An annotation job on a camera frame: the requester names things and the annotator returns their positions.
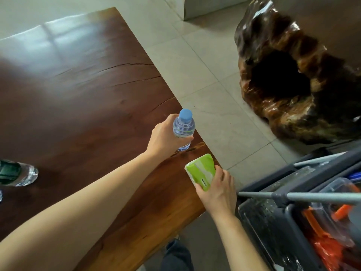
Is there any person's right hand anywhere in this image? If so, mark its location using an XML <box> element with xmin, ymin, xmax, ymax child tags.
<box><xmin>194</xmin><ymin>165</ymin><xmax>237</xmax><ymax>219</ymax></box>

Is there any person's left hand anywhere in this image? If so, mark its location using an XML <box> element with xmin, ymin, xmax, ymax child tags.
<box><xmin>145</xmin><ymin>113</ymin><xmax>194</xmax><ymax>163</ymax></box>

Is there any blue-capped clear water bottle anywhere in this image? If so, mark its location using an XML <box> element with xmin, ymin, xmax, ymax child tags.
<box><xmin>173</xmin><ymin>109</ymin><xmax>196</xmax><ymax>152</ymax></box>

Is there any green tissue pack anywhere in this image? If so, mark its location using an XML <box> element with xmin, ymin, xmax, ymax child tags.
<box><xmin>184</xmin><ymin>154</ymin><xmax>217</xmax><ymax>192</ymax></box>

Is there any person's left forearm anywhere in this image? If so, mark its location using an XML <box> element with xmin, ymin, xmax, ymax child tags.
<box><xmin>0</xmin><ymin>151</ymin><xmax>159</xmax><ymax>271</ymax></box>

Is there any person's right forearm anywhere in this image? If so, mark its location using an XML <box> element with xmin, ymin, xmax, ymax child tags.
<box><xmin>210</xmin><ymin>211</ymin><xmax>270</xmax><ymax>271</ymax></box>

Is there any person's blue jeans leg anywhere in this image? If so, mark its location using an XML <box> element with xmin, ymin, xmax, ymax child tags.
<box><xmin>160</xmin><ymin>239</ymin><xmax>195</xmax><ymax>271</ymax></box>

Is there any grey cleaning cart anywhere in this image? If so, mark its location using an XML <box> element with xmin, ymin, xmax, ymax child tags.
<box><xmin>236</xmin><ymin>146</ymin><xmax>361</xmax><ymax>271</ymax></box>

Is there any grey metal rod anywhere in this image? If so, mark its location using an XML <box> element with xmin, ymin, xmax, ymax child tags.
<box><xmin>238</xmin><ymin>191</ymin><xmax>361</xmax><ymax>205</ymax></box>
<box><xmin>293</xmin><ymin>151</ymin><xmax>348</xmax><ymax>168</ymax></box>

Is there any glossy brown root carving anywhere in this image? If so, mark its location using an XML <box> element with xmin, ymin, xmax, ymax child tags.
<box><xmin>234</xmin><ymin>0</ymin><xmax>361</xmax><ymax>145</ymax></box>

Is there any orange plastic tool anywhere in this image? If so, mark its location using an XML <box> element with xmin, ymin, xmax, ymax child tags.
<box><xmin>302</xmin><ymin>204</ymin><xmax>361</xmax><ymax>271</ymax></box>

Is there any clear plastic container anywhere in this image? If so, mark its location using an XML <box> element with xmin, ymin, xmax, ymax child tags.
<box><xmin>310</xmin><ymin>178</ymin><xmax>361</xmax><ymax>249</ymax></box>

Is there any green-labelled clear water bottle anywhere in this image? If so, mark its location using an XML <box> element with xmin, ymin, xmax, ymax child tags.
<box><xmin>0</xmin><ymin>160</ymin><xmax>39</xmax><ymax>187</ymax></box>

